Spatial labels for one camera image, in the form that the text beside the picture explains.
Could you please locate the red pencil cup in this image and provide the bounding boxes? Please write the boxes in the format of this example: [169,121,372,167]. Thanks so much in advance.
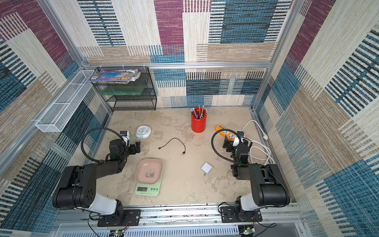
[191,115,207,133]

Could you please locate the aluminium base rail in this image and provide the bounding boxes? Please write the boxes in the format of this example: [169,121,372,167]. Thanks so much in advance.
[50,203,312,237]

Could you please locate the black usb charging cable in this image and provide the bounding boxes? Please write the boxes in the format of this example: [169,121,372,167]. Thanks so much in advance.
[157,137,187,155]

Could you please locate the white power strip cord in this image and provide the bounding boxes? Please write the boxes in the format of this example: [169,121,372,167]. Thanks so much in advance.
[241,119,275,166]

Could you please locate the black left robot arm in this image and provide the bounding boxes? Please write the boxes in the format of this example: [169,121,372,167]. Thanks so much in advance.
[52,131,141,229]

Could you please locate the white usb charger cube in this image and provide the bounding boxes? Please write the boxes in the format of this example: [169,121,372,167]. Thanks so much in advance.
[201,163,212,175]

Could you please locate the pencils in red cup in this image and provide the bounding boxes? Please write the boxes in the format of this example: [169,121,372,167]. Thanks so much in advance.
[191,105,207,120]

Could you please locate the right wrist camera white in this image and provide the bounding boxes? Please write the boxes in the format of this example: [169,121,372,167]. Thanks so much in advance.
[233,135,244,147]

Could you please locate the pink panda square bowl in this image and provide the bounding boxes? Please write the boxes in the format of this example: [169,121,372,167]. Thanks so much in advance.
[135,159,163,185]

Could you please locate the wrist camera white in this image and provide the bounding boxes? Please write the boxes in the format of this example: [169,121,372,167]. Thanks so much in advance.
[233,135,244,147]
[120,131,130,147]

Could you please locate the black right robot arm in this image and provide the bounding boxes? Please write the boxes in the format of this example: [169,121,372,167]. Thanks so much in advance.
[211,129,291,223]

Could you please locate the small teal square clock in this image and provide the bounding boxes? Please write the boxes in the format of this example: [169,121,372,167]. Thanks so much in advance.
[120,131,130,141]

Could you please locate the green electronic kitchen scale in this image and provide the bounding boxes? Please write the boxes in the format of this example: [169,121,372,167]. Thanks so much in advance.
[135,176,162,197]

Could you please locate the orange power strip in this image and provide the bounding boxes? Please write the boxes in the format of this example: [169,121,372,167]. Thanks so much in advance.
[215,125,235,141]

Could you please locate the black wire mesh shelf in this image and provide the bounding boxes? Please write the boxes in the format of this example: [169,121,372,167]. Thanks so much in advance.
[90,66,158,112]

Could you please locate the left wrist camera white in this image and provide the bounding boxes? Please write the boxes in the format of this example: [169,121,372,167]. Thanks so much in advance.
[120,131,130,147]

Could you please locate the white wire wall basket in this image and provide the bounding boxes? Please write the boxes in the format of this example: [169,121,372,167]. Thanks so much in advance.
[36,70,94,133]

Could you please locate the round white alarm clock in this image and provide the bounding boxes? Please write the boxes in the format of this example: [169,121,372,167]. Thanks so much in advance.
[136,125,152,139]

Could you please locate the colourful magazine on shelf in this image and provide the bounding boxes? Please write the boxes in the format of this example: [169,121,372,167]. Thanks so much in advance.
[88,69,141,83]

